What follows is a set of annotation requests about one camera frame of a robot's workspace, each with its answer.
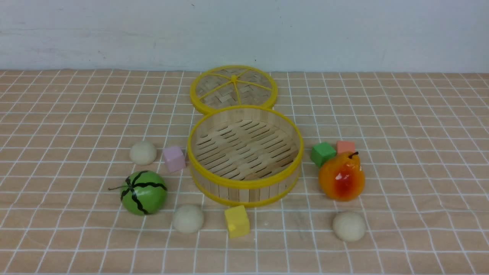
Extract orange toy pear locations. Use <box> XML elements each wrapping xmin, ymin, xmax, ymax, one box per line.
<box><xmin>318</xmin><ymin>151</ymin><xmax>366</xmax><ymax>202</ymax></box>

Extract green cube block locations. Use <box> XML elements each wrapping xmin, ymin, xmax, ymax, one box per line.
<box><xmin>310</xmin><ymin>142</ymin><xmax>337</xmax><ymax>168</ymax></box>

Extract yellow cube block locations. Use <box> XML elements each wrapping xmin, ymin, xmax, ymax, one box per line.
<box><xmin>224</xmin><ymin>205</ymin><xmax>250</xmax><ymax>238</ymax></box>

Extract bamboo steamer lid yellow rim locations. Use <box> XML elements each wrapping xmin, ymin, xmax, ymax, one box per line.
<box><xmin>189</xmin><ymin>65</ymin><xmax>278</xmax><ymax>115</ymax></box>

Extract white bun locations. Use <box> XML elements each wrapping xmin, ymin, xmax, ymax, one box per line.
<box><xmin>332</xmin><ymin>211</ymin><xmax>367</xmax><ymax>242</ymax></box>
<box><xmin>129</xmin><ymin>141</ymin><xmax>157</xmax><ymax>166</ymax></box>
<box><xmin>172</xmin><ymin>205</ymin><xmax>204</xmax><ymax>233</ymax></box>

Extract salmon cube block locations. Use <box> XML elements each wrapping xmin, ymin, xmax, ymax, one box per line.
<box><xmin>336</xmin><ymin>140</ymin><xmax>356</xmax><ymax>155</ymax></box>

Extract bamboo steamer tray yellow rim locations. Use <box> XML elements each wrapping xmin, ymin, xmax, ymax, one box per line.
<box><xmin>187</xmin><ymin>105</ymin><xmax>304</xmax><ymax>207</ymax></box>

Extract pink cube block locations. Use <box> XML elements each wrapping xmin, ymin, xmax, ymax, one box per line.
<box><xmin>162</xmin><ymin>146</ymin><xmax>186</xmax><ymax>173</ymax></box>

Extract green toy watermelon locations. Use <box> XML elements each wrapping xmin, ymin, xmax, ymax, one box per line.
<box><xmin>108</xmin><ymin>170</ymin><xmax>168</xmax><ymax>215</ymax></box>

